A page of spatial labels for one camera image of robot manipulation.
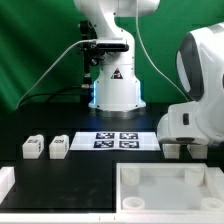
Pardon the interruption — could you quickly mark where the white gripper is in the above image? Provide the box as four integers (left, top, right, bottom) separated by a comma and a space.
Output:
157, 101, 209, 145

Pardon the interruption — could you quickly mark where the white square table top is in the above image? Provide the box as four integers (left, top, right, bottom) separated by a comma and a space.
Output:
116, 163, 224, 214

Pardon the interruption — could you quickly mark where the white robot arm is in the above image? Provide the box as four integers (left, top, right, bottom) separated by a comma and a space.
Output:
74, 0, 224, 145

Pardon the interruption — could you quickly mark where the white sheet with markers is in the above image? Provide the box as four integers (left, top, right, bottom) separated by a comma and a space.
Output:
70, 131, 160, 151

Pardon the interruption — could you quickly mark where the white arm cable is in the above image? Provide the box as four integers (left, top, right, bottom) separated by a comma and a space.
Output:
134, 0, 191, 103

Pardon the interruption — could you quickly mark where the black cable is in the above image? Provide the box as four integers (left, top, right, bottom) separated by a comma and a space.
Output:
18, 85, 92, 109

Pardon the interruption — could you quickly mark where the black camera on stand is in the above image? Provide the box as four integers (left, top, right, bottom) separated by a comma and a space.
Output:
80, 21, 133, 110

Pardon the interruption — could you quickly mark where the white camera cable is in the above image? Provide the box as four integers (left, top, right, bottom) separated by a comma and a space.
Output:
15, 39, 98, 109

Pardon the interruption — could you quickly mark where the white left obstacle bracket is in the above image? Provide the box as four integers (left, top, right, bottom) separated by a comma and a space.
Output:
0, 167, 15, 204

